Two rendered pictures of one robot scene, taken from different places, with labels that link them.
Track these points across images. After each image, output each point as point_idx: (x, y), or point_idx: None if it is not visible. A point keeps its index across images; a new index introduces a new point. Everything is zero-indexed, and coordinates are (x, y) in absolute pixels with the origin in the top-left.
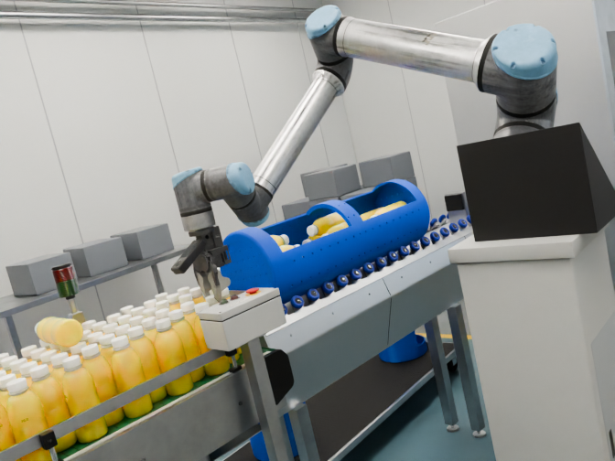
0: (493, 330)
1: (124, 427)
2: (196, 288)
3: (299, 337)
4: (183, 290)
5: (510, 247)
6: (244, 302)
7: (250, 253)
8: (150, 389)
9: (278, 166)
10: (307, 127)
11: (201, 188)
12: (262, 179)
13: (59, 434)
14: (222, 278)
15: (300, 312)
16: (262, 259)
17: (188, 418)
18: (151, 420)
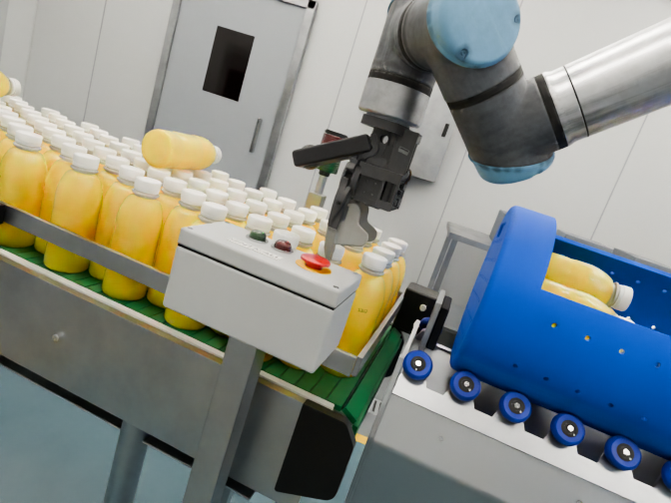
0: None
1: (74, 283)
2: (393, 246)
3: (455, 459)
4: (391, 241)
5: None
6: (246, 251)
7: (495, 251)
8: (123, 270)
9: (632, 62)
10: None
11: (399, 21)
12: (562, 75)
13: (10, 220)
14: (354, 226)
15: (503, 427)
16: (491, 269)
17: (133, 352)
18: (90, 304)
